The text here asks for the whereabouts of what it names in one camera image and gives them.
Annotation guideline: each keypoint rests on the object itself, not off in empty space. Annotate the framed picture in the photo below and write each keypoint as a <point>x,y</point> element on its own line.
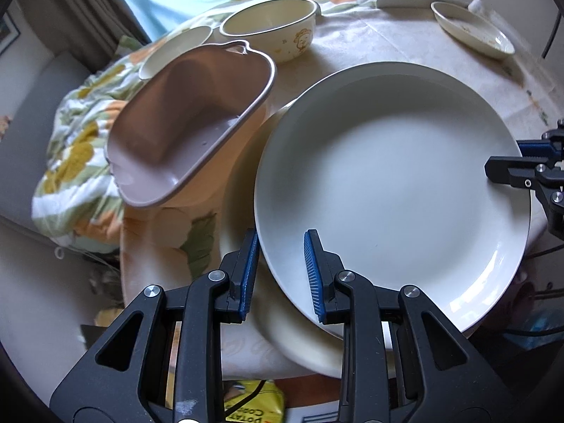
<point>9,28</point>

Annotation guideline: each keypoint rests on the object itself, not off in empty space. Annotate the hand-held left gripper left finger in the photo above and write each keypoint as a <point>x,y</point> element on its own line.
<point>249,268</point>

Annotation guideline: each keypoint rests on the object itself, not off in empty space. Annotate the large white plate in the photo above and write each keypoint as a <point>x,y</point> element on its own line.
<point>387,185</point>

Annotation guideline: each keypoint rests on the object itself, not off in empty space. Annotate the white tissue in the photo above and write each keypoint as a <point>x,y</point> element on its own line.
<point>476,4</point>

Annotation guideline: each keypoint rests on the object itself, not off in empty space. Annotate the black metal chair frame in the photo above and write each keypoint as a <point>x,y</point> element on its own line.
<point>551,31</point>

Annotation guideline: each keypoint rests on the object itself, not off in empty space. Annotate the grey sofa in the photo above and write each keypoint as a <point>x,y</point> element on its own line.
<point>39,88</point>

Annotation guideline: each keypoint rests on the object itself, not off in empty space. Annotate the cream bowl with cartoon print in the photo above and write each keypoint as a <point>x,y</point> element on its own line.
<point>273,22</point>

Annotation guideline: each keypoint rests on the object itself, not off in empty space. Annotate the floral tablecloth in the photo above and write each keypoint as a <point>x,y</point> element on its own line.
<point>374,39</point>

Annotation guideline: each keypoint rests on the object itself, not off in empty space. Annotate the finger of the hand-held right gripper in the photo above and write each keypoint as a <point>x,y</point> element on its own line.
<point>506,171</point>
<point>535,146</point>

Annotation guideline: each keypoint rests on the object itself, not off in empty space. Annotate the yellow snack packet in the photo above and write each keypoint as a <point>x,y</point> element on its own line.
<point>251,405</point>

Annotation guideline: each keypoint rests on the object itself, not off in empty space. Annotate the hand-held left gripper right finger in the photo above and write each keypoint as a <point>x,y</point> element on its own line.
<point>312,273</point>

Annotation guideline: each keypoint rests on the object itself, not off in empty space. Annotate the small cream dish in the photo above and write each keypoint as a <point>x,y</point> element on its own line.
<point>467,26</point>

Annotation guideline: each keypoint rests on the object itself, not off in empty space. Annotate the small cream bowl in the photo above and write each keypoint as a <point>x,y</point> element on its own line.
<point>176,48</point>

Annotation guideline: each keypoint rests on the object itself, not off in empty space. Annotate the brown curtain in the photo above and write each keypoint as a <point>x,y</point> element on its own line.
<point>75,9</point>

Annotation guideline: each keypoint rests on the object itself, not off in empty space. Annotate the cream plate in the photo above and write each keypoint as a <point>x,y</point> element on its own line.
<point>282,339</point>

